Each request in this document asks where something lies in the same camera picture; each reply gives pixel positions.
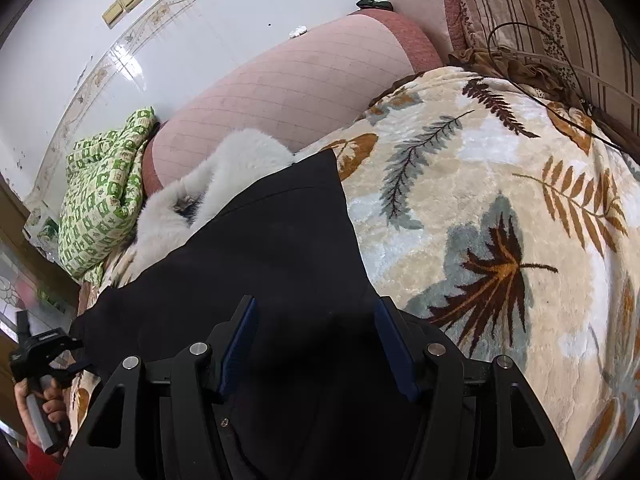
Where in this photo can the white fluffy garment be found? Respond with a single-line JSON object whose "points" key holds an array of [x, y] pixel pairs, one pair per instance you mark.
{"points": [[240, 160]]}

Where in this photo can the patterned glass door panel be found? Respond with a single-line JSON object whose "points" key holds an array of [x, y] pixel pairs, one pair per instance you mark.
{"points": [[22, 290]]}

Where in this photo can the pink sofa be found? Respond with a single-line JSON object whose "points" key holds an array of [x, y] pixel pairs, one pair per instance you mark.
{"points": [[300, 85]]}

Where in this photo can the brown ruffled cloth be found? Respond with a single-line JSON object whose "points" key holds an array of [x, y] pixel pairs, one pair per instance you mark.
{"points": [[500, 62]]}

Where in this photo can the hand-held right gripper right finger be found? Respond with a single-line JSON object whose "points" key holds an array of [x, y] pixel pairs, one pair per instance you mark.
{"points": [[395, 350]]}

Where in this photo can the leaf-printed plush blanket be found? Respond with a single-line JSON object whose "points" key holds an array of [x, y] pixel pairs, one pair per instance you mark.
{"points": [[450, 170]]}

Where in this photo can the striped floral cushion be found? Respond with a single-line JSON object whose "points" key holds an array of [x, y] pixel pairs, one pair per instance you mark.
{"points": [[565, 15]]}

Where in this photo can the brown wooden door frame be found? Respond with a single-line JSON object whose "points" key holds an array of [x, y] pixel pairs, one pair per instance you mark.
{"points": [[20, 220]]}

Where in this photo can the person's left hand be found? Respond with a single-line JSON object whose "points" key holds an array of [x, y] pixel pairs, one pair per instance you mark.
{"points": [[56, 412]]}

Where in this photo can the green printed cloth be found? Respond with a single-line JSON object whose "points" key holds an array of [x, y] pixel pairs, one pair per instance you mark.
{"points": [[100, 200]]}

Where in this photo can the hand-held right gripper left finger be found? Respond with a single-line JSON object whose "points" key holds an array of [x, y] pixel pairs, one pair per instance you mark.
{"points": [[240, 345]]}

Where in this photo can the small white object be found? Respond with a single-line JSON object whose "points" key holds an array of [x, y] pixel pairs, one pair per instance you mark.
{"points": [[297, 31]]}

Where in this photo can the black garment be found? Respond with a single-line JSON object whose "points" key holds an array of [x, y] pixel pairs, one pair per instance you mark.
{"points": [[280, 260]]}

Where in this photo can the small dark object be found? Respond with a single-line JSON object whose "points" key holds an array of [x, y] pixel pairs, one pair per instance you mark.
{"points": [[374, 4]]}

